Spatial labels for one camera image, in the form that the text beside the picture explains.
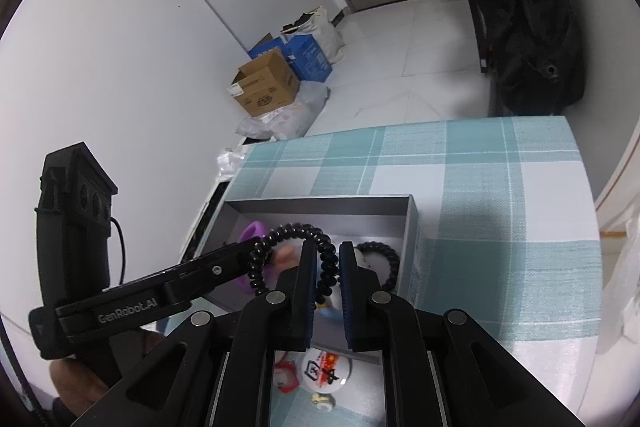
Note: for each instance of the black jacket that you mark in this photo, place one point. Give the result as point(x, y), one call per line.
point(540, 7)

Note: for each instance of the white plastic bag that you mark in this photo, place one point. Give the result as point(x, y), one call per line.
point(622, 287)

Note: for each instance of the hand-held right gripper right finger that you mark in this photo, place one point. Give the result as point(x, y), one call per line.
point(350, 287)

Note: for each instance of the white woven sack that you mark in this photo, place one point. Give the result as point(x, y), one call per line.
point(325, 32)

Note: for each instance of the crumpled clear plastic wrap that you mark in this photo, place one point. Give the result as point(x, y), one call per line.
point(229, 162)

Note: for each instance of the red cartoon charm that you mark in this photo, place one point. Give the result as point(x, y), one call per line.
point(286, 374)

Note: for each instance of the person's left hand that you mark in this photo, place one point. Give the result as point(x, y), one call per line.
point(80, 384)

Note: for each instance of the white panel with wooden trim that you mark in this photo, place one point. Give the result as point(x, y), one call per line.
point(620, 147)

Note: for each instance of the round badge with red print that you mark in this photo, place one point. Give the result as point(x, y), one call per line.
point(325, 369)

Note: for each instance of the brown cardboard box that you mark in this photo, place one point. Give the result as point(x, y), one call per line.
point(265, 84)

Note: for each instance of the pink cartoon charm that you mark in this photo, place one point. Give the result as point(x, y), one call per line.
point(286, 256)

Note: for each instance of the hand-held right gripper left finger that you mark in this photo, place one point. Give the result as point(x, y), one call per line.
point(307, 279)

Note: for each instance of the grey cardboard box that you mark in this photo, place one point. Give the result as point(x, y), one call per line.
point(325, 207)

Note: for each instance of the clear plastic bag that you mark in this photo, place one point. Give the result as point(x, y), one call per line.
point(295, 117)

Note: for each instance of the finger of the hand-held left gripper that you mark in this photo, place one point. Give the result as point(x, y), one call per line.
point(216, 271)

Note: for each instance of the blue cardboard box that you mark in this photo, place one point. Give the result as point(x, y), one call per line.
point(310, 57)

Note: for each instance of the small cream charm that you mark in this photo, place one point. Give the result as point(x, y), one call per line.
point(322, 402)

